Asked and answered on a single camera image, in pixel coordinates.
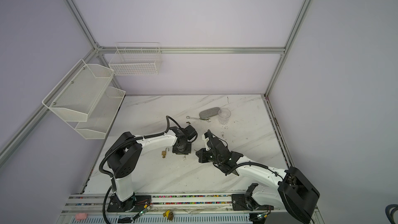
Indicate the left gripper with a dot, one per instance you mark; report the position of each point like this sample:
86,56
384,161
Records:
175,150

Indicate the silver combination wrench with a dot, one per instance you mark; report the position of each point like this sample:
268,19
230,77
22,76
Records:
196,118

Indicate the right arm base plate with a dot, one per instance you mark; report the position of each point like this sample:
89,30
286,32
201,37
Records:
246,202

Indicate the lower white mesh shelf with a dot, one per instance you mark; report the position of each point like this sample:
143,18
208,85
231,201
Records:
103,115

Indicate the white mesh shelf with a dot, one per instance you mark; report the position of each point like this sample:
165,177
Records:
103,115
76,96

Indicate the clear plastic cup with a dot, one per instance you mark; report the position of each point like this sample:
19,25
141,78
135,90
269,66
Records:
224,116

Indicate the upper white mesh shelf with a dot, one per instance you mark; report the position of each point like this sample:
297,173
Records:
76,96

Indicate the aluminium rail bed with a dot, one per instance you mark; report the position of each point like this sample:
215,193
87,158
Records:
211,208

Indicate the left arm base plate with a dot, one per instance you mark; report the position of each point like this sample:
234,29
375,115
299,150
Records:
133,204

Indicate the brass padlock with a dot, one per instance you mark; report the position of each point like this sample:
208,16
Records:
164,152

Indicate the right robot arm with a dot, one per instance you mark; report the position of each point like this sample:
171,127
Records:
273,187

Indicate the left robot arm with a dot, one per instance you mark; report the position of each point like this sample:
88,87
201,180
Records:
123,156

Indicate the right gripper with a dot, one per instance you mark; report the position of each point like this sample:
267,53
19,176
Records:
201,157

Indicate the grey fabric case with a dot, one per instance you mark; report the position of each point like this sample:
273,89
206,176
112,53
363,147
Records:
208,113

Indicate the pink eraser on rail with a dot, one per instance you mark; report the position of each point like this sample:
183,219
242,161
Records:
81,216

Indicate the white wire basket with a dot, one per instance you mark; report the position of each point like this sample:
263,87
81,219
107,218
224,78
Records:
136,58

